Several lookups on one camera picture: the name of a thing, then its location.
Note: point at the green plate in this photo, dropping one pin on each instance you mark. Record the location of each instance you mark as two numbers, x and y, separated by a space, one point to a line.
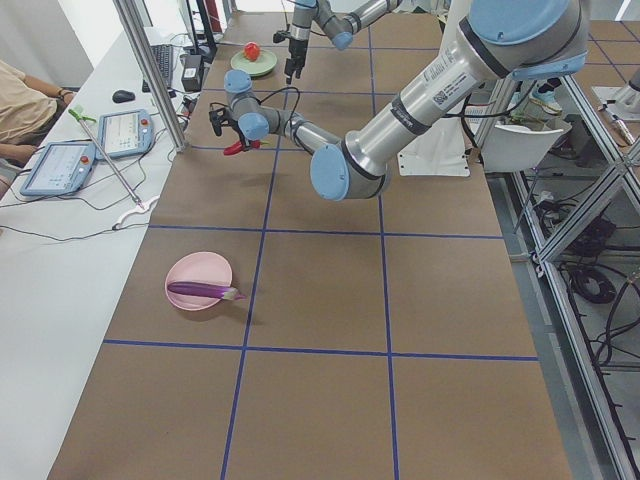
263 65

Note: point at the aluminium frame post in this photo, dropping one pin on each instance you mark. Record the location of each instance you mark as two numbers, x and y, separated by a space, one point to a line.
133 27

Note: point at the red pomegranate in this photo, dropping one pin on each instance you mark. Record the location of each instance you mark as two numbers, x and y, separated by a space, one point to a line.
251 51

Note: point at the metal rod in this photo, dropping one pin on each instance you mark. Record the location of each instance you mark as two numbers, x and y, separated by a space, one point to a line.
81 120

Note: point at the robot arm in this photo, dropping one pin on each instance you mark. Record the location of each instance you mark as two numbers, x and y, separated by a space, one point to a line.
339 30
538 39

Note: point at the seated person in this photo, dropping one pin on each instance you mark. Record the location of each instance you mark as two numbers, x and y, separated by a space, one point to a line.
30 107

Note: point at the pink plate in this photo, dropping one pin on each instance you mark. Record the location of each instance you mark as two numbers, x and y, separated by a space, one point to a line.
201 267

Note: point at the black power adapter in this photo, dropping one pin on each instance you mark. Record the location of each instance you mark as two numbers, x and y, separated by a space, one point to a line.
192 74

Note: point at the red chili pepper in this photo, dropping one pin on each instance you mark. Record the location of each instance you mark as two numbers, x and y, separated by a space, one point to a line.
236 148

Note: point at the black computer mouse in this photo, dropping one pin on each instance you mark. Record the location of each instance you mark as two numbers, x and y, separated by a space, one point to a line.
123 96

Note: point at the teach pendant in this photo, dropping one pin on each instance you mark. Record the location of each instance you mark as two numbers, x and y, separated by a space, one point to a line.
62 168
125 134

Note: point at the black keyboard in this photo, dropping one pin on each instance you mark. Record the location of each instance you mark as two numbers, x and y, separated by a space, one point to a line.
163 55

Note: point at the purple eggplant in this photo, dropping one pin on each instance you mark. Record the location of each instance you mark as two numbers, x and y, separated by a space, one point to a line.
205 290

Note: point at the near teach pendant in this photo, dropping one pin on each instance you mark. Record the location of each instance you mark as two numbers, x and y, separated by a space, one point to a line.
62 168

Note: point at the far teach pendant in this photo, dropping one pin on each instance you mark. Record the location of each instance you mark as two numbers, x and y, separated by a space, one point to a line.
125 134

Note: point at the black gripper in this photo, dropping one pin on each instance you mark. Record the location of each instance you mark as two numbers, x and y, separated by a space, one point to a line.
239 138
295 48

